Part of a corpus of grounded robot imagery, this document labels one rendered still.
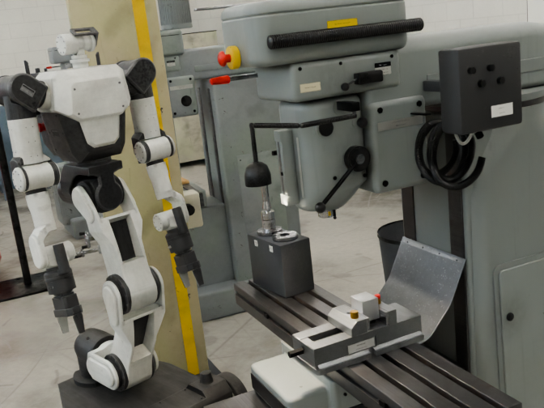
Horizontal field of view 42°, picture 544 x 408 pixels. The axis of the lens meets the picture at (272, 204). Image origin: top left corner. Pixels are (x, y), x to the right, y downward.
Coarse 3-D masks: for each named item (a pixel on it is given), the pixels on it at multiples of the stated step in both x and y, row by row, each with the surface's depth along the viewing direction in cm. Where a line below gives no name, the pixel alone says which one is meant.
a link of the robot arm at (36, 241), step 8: (48, 224) 224; (32, 232) 224; (40, 232) 222; (32, 240) 222; (40, 240) 222; (32, 248) 223; (40, 248) 221; (32, 256) 225; (40, 256) 221; (40, 264) 222
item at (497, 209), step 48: (528, 96) 204; (480, 144) 203; (528, 144) 208; (432, 192) 218; (480, 192) 204; (528, 192) 211; (432, 240) 223; (480, 240) 207; (528, 240) 214; (480, 288) 210; (528, 288) 215; (432, 336) 234; (480, 336) 214; (528, 336) 218; (528, 384) 221
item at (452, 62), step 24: (456, 48) 174; (480, 48) 172; (504, 48) 175; (456, 72) 171; (480, 72) 173; (504, 72) 176; (456, 96) 173; (480, 96) 174; (504, 96) 177; (456, 120) 174; (480, 120) 175; (504, 120) 179
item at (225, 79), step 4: (220, 76) 194; (224, 76) 194; (228, 76) 194; (236, 76) 196; (240, 76) 196; (244, 76) 196; (248, 76) 197; (252, 76) 197; (256, 76) 198; (212, 80) 192; (216, 80) 193; (220, 80) 193; (224, 80) 194; (228, 80) 194; (232, 80) 195; (212, 84) 193; (216, 84) 194
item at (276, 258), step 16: (256, 240) 246; (272, 240) 239; (288, 240) 236; (304, 240) 238; (256, 256) 249; (272, 256) 239; (288, 256) 235; (304, 256) 239; (256, 272) 252; (272, 272) 241; (288, 272) 236; (304, 272) 240; (272, 288) 244; (288, 288) 237; (304, 288) 241
